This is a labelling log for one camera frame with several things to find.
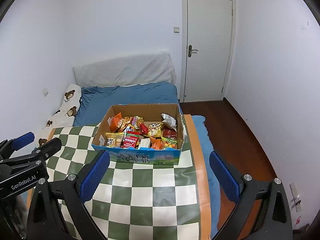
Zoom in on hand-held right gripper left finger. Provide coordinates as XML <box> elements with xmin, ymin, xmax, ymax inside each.
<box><xmin>26</xmin><ymin>151</ymin><xmax>111</xmax><ymax>240</ymax></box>

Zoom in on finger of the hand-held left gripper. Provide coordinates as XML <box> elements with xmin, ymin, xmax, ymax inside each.
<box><xmin>0</xmin><ymin>137</ymin><xmax>62</xmax><ymax>173</ymax></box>
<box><xmin>0</xmin><ymin>132</ymin><xmax>35</xmax><ymax>160</ymax></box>

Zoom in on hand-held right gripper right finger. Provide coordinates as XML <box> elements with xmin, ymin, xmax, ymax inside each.
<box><xmin>209</xmin><ymin>151</ymin><xmax>293</xmax><ymax>240</ymax></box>

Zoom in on yellow cake ball bag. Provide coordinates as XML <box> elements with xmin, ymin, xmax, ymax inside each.
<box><xmin>105</xmin><ymin>132</ymin><xmax>125</xmax><ymax>148</ymax></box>

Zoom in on cardboard box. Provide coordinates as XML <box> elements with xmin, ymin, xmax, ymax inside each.
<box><xmin>91</xmin><ymin>103</ymin><xmax>187</xmax><ymax>165</ymax></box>

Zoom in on white pack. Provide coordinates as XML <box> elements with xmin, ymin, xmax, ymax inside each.
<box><xmin>138</xmin><ymin>138</ymin><xmax>152</xmax><ymax>149</ymax></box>

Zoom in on bear print pillow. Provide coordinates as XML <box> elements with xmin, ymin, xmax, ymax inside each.
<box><xmin>34</xmin><ymin>83</ymin><xmax>82</xmax><ymax>147</ymax></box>

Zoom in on pile of mixed snack packets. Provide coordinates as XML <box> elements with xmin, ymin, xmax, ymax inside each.
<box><xmin>105</xmin><ymin>112</ymin><xmax>178</xmax><ymax>150</ymax></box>

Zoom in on green white checkered blanket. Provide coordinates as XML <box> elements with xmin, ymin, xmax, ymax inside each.
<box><xmin>25</xmin><ymin>114</ymin><xmax>213</xmax><ymax>240</ymax></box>

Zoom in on blue bed sheet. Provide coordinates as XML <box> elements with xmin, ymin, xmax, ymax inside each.
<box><xmin>73</xmin><ymin>82</ymin><xmax>239</xmax><ymax>233</ymax></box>

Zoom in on white padded headboard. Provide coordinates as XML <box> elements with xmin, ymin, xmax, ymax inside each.
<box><xmin>72</xmin><ymin>51</ymin><xmax>177</xmax><ymax>88</ymax></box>

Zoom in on white door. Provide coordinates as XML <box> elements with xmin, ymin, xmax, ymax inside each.
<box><xmin>186</xmin><ymin>0</ymin><xmax>233</xmax><ymax>102</ymax></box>
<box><xmin>181</xmin><ymin>0</ymin><xmax>237</xmax><ymax>103</ymax></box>

